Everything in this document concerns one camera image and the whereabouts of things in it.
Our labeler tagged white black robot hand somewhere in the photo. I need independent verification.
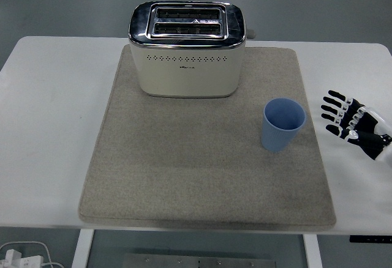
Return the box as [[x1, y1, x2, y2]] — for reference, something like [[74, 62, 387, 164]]
[[320, 89, 392, 168]]

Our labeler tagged blue ribbed water cup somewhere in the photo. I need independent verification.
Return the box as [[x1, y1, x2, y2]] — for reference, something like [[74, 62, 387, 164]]
[[260, 97, 307, 153]]

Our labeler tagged black table control panel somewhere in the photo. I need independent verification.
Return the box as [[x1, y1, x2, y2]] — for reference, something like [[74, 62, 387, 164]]
[[349, 235, 392, 244]]

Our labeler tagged white table leg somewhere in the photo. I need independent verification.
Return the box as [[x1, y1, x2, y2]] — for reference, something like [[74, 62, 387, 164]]
[[70, 229, 96, 268], [303, 234, 323, 268]]

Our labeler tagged beige fabric table mat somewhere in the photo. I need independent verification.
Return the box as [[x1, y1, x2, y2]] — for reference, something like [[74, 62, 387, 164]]
[[78, 45, 337, 231]]

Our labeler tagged cream chrome two-slot toaster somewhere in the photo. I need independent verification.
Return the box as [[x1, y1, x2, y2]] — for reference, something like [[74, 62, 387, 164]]
[[127, 1, 257, 99]]

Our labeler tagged grey metal plate with screws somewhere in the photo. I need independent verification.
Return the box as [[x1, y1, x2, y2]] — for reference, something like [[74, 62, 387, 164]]
[[122, 253, 277, 268]]

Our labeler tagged white power strip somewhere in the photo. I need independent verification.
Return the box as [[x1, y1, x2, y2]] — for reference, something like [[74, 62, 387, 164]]
[[0, 248, 43, 268]]

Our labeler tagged white cable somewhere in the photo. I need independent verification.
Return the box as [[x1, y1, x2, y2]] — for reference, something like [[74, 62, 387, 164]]
[[0, 241, 65, 268]]

